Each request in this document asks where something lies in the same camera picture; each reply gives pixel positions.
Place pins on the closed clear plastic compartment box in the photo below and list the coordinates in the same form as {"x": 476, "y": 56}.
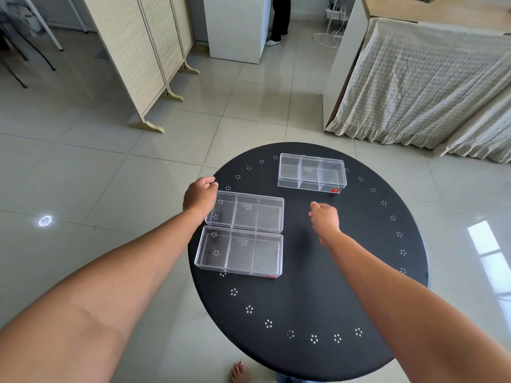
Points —
{"x": 311, "y": 173}

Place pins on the person's right forearm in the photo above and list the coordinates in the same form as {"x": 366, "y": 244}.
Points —
{"x": 407, "y": 307}

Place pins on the wooden top table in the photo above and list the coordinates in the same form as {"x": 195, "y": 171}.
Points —
{"x": 439, "y": 9}

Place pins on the white power strip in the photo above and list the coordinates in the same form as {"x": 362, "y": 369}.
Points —
{"x": 336, "y": 12}

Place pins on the person's bare foot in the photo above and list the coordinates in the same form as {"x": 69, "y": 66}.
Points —
{"x": 238, "y": 372}

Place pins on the person's left forearm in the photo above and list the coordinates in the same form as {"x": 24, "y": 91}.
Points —
{"x": 99, "y": 295}

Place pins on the person's left hand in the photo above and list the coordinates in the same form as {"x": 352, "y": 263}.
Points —
{"x": 198, "y": 197}

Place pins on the open clear plastic compartment box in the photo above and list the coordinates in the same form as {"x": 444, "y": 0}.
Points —
{"x": 243, "y": 235}

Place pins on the person's right hand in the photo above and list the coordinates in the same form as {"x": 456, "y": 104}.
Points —
{"x": 327, "y": 221}

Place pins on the person's right fingers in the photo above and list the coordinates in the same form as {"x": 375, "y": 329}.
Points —
{"x": 313, "y": 206}

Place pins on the person's blue jeans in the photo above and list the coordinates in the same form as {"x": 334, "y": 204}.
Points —
{"x": 297, "y": 379}

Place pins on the black stand legs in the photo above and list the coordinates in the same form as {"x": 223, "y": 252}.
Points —
{"x": 20, "y": 51}

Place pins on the beige ruffled cloth cover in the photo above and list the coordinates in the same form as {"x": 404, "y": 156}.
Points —
{"x": 423, "y": 87}

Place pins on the white pole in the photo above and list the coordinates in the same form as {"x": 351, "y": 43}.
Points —
{"x": 46, "y": 23}

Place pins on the white cabinet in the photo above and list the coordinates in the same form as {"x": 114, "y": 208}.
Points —
{"x": 235, "y": 25}

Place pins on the cream woven folding screen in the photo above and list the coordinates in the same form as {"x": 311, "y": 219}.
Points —
{"x": 139, "y": 51}

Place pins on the person's left fingers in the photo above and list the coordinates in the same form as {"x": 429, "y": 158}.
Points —
{"x": 209, "y": 180}

